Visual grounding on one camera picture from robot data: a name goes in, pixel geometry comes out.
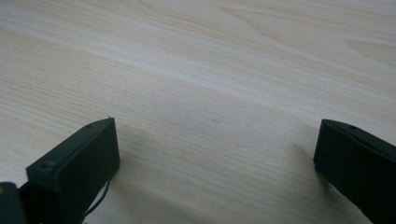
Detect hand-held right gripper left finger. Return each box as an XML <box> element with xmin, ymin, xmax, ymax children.
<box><xmin>18</xmin><ymin>117</ymin><xmax>121</xmax><ymax>224</ymax></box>

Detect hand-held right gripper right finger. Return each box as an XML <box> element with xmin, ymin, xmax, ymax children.
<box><xmin>313</xmin><ymin>119</ymin><xmax>396</xmax><ymax>224</ymax></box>

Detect thin black wire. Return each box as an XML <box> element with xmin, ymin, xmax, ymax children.
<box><xmin>83</xmin><ymin>179</ymin><xmax>112</xmax><ymax>219</ymax></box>

